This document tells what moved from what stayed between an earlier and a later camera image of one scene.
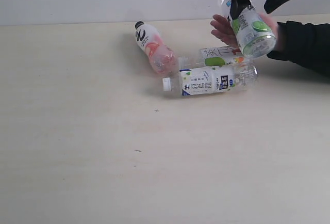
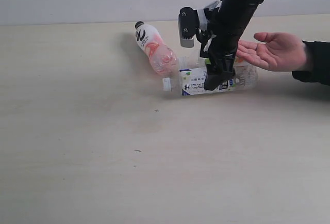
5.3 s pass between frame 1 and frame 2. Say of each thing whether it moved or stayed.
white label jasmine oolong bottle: stayed
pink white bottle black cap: stayed
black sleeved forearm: moved
